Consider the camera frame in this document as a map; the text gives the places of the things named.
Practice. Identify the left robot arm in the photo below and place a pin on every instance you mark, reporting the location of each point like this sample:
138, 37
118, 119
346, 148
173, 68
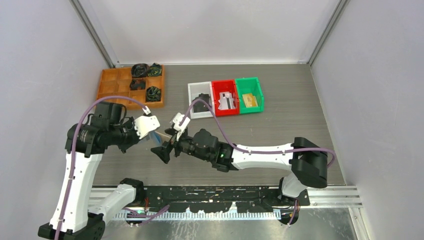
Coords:
87, 141

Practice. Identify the small dark rolled tie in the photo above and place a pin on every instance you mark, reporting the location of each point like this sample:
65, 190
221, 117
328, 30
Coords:
137, 84

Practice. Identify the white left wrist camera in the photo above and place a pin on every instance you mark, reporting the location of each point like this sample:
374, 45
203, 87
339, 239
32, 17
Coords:
143, 125

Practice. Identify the orange wooden compartment tray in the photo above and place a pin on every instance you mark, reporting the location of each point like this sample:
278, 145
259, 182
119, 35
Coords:
116, 82

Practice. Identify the red plastic bin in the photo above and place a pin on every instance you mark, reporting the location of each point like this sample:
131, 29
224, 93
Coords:
223, 86

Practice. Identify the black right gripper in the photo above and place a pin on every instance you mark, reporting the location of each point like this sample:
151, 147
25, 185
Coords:
164, 152

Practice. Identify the dark floral rolled tie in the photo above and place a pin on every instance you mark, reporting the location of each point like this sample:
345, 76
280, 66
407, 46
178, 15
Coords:
153, 94

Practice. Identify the white plastic bin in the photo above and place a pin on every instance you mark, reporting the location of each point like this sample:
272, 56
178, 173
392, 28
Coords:
194, 89

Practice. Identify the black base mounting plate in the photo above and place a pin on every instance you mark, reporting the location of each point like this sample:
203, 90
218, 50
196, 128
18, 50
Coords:
214, 199

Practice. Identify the cards in red bin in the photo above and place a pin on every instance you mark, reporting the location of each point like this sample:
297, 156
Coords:
226, 101

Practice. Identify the green plastic bin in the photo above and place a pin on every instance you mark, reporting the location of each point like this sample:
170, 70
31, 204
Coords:
250, 85

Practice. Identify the green floral rolled tie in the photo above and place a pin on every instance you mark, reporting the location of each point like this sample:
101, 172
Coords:
155, 70

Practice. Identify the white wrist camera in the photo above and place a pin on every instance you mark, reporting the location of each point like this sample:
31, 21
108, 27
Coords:
143, 125
180, 123

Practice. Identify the black leather wallet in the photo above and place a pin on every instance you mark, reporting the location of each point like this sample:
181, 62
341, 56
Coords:
200, 106

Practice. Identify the black rolled tie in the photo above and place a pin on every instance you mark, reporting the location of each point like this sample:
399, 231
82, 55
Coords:
140, 70

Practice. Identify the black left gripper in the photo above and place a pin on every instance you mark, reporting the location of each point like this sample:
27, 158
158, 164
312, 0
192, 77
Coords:
136, 139

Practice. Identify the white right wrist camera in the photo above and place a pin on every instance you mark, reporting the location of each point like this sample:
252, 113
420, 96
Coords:
180, 123

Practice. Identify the yellow card in green bin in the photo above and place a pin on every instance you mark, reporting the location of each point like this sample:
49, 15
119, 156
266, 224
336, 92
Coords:
249, 100

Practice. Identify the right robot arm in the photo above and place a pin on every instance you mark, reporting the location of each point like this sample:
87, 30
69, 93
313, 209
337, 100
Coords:
306, 161

